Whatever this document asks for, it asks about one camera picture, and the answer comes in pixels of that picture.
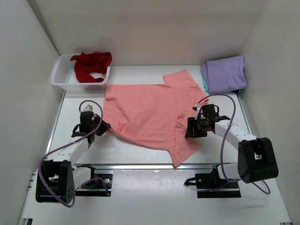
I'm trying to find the pink t shirt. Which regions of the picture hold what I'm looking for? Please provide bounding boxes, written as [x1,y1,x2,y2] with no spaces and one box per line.
[103,69,206,167]

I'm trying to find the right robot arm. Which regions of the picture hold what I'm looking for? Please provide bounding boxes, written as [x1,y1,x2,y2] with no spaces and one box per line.
[185,104,279,183]

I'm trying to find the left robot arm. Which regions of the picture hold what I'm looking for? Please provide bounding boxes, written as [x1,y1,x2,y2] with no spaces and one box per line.
[35,110,110,208]

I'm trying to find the folded teal t shirt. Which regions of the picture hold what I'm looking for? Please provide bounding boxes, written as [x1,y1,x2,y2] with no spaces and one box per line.
[200,69,209,92]

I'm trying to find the folded purple t shirt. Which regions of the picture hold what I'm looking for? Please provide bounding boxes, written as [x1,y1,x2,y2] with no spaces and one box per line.
[200,55,247,93]

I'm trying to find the white plastic basket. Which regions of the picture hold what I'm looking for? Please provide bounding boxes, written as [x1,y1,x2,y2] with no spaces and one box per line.
[51,54,111,91]

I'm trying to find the red t shirt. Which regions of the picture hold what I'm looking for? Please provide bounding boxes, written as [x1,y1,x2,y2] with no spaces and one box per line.
[70,52,113,83]

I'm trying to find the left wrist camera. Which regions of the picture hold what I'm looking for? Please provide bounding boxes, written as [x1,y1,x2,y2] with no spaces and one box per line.
[79,104,93,113]

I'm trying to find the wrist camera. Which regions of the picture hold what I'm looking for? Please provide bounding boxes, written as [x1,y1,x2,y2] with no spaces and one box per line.
[193,105,201,119]
[79,104,93,113]

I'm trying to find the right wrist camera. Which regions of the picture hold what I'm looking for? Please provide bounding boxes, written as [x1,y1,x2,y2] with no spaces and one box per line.
[193,105,201,119]

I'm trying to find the aluminium rail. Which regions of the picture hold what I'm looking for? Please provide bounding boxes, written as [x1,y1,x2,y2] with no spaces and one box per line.
[77,163,242,171]

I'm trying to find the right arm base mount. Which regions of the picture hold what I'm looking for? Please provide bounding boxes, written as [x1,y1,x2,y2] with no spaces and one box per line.
[184,165,241,199]

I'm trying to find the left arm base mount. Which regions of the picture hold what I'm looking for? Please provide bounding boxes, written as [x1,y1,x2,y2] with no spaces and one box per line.
[73,165,113,197]

